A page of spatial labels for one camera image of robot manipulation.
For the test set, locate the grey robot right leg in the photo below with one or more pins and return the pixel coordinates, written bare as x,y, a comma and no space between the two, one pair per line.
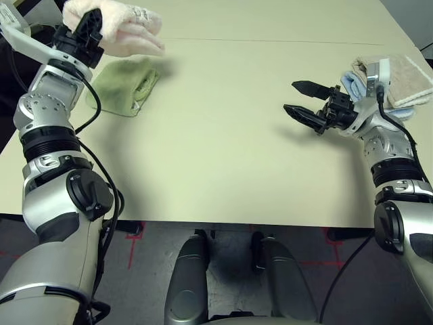
287,281

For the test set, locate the green folded towel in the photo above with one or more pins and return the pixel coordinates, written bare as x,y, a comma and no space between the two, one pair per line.
118,84

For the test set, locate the pink embroidered towel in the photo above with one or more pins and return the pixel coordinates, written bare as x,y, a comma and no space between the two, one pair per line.
128,30

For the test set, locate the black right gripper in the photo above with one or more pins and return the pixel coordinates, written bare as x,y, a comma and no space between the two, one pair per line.
338,111

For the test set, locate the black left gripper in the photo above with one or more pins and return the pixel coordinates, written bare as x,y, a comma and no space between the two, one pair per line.
76,49

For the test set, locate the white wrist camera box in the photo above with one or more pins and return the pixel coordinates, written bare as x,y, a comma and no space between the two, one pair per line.
27,42
380,78

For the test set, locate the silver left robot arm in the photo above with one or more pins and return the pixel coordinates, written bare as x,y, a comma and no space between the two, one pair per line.
50,203

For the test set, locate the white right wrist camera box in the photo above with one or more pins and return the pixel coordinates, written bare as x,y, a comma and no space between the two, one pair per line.
380,78

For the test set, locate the black table foot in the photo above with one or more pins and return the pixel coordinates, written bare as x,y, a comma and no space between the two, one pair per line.
125,226
352,234

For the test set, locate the blue folded towel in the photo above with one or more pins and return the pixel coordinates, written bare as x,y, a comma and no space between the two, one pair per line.
353,86

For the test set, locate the grey robot waist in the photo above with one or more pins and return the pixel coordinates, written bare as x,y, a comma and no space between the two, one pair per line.
264,320

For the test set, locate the beige folded towel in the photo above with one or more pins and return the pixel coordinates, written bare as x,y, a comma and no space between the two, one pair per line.
409,81

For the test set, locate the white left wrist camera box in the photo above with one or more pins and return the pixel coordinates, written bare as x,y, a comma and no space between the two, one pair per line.
27,42

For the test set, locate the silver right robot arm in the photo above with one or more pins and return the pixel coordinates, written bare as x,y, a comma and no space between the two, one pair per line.
399,169

